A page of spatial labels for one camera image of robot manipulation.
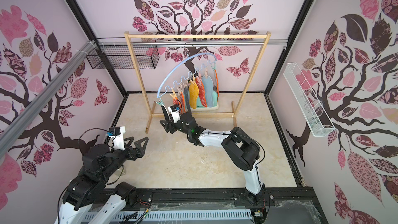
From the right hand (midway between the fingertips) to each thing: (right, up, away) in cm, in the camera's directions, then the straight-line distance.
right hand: (164, 119), depth 84 cm
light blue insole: (+25, +20, +4) cm, 32 cm away
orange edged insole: (+32, +18, +17) cm, 40 cm away
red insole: (+21, +17, +5) cm, 27 cm away
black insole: (+13, +12, +1) cm, 17 cm away
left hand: (-6, -8, -17) cm, 20 cm away
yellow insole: (+17, +16, +1) cm, 23 cm away
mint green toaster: (+20, +7, +19) cm, 28 cm away
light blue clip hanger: (-13, +11, +31) cm, 35 cm away
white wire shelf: (+76, +11, -3) cm, 77 cm away
